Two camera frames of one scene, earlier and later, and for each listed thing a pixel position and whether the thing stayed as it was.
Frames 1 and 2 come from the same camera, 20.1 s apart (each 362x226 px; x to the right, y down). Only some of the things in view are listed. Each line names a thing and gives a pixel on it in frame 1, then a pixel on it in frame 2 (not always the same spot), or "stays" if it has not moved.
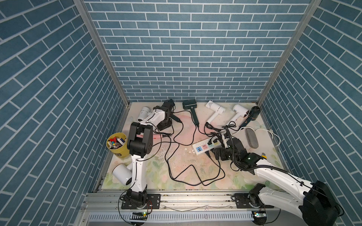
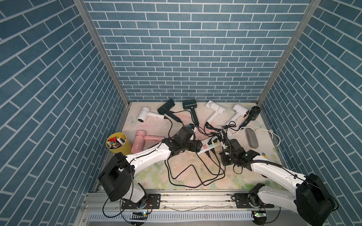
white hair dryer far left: [144, 114] stays
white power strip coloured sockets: [204, 146] stays
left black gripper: [169, 123] → [195, 145]
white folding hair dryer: [218, 110] stays
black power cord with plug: [180, 172] → [201, 185]
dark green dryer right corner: [252, 116] stays
